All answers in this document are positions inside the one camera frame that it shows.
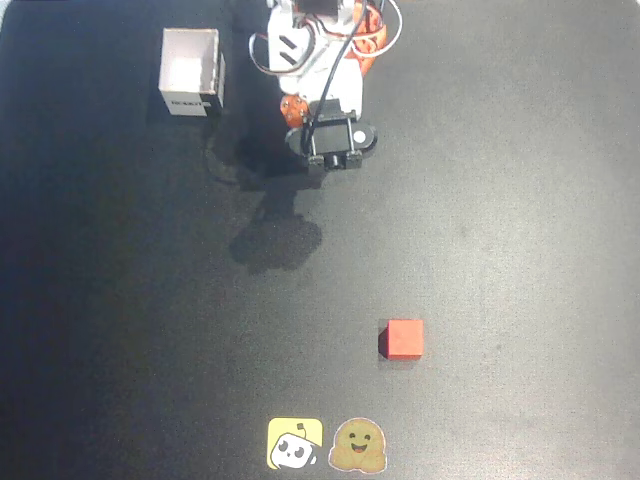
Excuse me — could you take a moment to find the white cardboard box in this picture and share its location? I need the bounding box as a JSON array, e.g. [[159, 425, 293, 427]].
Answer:
[[158, 27, 227, 119]]

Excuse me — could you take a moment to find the yellow robot face sticker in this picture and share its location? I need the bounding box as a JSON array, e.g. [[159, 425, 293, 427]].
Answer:
[[266, 417, 324, 471]]

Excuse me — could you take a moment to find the hugging face emoji sticker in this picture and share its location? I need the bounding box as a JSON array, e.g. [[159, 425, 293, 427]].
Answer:
[[327, 417, 389, 474]]

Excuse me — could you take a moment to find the white cable by orange base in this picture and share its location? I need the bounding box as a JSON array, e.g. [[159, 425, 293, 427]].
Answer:
[[357, 0, 404, 59]]

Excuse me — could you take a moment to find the white wrist cable loop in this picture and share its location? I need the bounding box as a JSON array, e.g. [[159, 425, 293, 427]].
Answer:
[[248, 19, 321, 77]]

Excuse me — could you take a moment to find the black table mat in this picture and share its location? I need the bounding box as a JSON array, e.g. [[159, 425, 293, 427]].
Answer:
[[0, 0, 640, 480]]

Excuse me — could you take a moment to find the black gripper-mounted camera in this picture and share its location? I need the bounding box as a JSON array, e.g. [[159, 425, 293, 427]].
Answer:
[[284, 98, 378, 173]]

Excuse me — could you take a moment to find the red cube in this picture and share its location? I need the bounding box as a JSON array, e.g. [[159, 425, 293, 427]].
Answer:
[[378, 319, 426, 362]]

